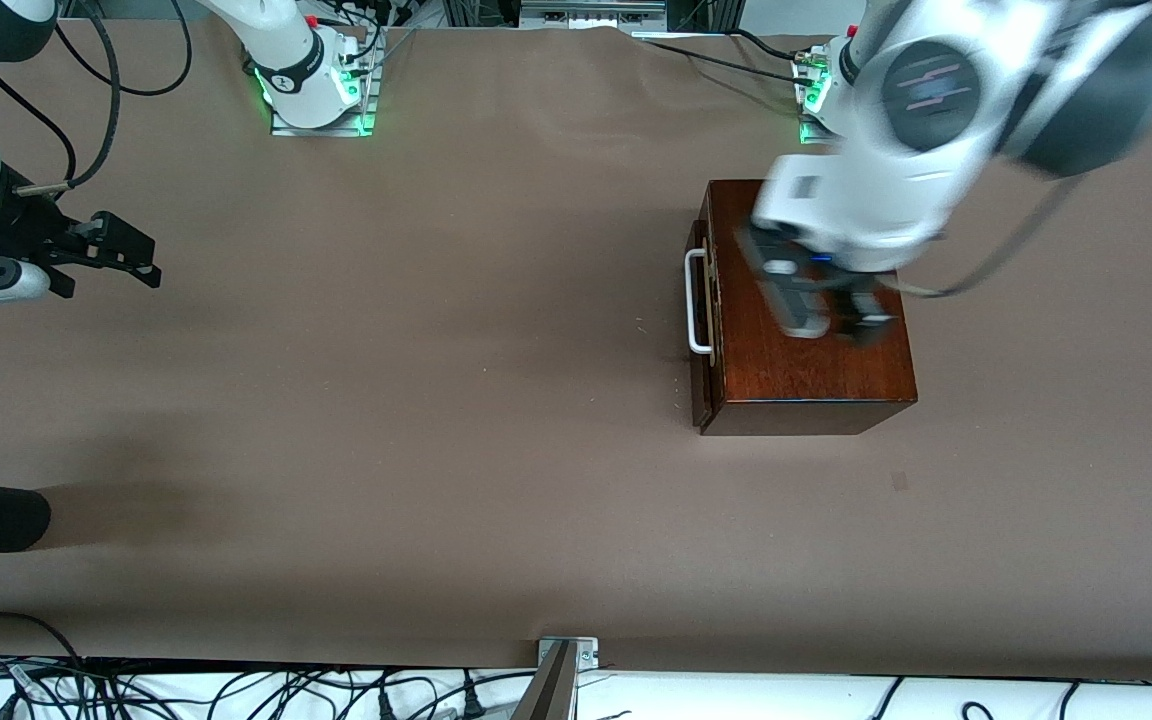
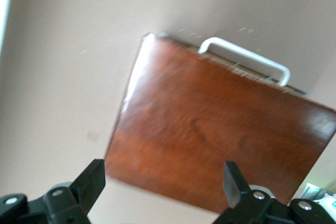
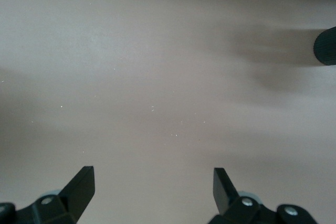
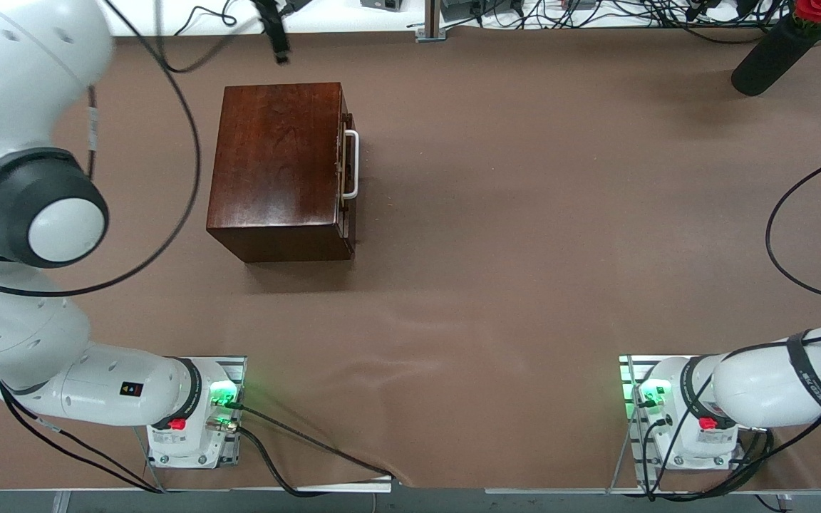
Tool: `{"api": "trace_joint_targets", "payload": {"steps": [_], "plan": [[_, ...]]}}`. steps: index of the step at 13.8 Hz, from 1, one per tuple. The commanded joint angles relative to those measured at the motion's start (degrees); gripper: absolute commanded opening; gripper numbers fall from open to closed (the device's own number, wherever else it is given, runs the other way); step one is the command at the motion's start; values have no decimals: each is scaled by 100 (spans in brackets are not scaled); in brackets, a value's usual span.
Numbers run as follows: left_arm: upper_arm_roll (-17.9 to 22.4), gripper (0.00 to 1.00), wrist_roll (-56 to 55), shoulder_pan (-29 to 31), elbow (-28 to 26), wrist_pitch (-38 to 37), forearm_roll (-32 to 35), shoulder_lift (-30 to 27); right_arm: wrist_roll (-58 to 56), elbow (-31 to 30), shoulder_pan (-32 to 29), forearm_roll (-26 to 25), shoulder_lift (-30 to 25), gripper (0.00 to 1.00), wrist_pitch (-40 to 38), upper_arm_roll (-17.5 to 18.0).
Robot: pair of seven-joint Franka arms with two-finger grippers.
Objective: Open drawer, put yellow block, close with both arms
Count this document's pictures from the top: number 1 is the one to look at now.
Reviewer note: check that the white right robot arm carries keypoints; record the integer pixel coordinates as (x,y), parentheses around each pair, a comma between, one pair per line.
(306,70)

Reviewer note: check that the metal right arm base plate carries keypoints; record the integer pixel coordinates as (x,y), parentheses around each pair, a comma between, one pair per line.
(326,129)

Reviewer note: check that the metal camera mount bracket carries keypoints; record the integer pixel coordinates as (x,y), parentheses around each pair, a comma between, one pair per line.
(556,690)

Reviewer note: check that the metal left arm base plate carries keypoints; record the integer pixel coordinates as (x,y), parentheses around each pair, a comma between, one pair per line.
(811,136)

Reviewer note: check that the wooden drawer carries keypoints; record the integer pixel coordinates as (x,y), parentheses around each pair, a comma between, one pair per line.
(701,400)

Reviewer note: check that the white foam sheet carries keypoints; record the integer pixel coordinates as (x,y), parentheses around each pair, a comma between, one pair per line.
(736,700)

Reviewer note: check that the dark brown wooden cabinet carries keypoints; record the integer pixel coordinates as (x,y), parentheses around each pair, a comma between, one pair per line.
(796,385)

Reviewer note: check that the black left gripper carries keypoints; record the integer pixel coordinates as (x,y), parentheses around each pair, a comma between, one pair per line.
(868,304)

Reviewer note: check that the silver electronics box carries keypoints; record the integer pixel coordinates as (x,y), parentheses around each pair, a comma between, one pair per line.
(591,10)

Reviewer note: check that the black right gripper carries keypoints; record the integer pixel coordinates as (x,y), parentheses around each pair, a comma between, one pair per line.
(4,224)

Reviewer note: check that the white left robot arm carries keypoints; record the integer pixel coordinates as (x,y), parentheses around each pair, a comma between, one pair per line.
(886,200)

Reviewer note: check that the brown table cover sheet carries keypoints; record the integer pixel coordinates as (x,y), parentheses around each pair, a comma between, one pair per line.
(536,500)

